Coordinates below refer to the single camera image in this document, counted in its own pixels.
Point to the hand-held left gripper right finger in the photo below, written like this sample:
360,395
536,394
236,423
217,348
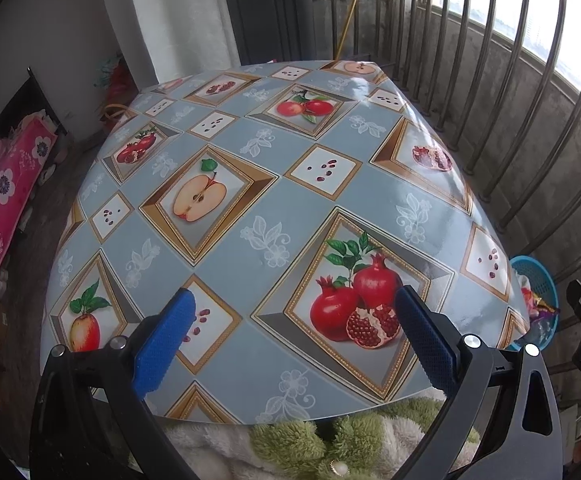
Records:
428,345

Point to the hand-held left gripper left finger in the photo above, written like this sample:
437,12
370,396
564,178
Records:
163,345

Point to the purple snack bag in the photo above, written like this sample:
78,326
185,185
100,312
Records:
549,312

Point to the blue plastic basket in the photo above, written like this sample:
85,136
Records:
545,275

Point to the fluffy green white robe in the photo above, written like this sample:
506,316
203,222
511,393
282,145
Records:
290,445

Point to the fruit print tablecloth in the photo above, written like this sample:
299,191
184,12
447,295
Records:
280,200

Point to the white slippers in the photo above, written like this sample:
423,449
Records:
51,170

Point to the pink floral blanket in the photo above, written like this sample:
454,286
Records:
10,195

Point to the wicker basket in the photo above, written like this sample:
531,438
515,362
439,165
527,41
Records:
115,112

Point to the colourful clothes pile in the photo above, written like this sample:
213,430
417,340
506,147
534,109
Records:
118,80

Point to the white curtain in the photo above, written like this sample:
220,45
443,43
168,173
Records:
170,10

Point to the dark wooden bed frame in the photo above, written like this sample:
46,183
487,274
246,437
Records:
35,100

